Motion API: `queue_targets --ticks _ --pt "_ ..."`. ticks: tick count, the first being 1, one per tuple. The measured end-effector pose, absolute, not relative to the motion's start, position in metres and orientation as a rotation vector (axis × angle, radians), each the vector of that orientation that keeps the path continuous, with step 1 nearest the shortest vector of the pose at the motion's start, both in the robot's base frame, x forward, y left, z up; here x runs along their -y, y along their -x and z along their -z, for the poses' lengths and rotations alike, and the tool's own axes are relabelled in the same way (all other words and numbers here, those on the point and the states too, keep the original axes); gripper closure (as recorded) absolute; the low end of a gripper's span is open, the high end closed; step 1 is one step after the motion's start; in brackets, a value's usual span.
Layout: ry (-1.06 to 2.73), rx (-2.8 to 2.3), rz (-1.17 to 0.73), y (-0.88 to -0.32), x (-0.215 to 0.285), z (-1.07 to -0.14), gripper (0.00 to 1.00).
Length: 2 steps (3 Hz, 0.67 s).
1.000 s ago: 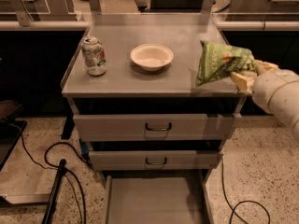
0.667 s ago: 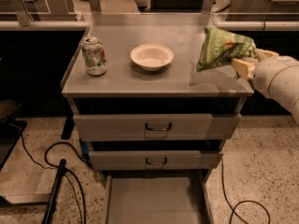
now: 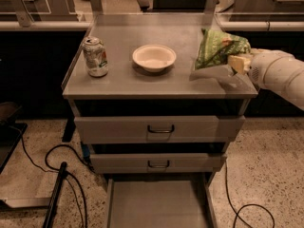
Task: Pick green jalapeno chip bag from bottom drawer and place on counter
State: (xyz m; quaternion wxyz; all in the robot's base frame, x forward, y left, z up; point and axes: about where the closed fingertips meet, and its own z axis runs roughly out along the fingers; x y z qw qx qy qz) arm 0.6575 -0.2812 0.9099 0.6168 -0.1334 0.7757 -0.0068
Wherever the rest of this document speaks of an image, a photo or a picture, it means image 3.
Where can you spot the crushed soda can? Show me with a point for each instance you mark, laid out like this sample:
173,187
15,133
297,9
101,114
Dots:
95,56

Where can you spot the dark equipment at left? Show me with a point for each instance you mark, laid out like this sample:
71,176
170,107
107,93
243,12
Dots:
11,131

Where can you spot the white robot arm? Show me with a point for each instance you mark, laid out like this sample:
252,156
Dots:
275,70

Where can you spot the middle grey drawer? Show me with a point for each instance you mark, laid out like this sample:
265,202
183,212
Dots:
157,163

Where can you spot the bottom open grey drawer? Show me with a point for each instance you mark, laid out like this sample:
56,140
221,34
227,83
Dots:
159,201

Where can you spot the grey drawer cabinet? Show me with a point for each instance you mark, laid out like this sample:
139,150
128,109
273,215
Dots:
129,90

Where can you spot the green jalapeno chip bag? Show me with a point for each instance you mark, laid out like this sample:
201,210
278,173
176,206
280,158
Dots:
216,46

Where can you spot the black bar on floor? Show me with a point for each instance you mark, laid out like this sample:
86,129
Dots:
51,211

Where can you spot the top grey drawer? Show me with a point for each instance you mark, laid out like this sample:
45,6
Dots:
158,129

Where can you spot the white horizontal rail pipe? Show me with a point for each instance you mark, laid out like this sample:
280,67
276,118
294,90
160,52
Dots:
234,26

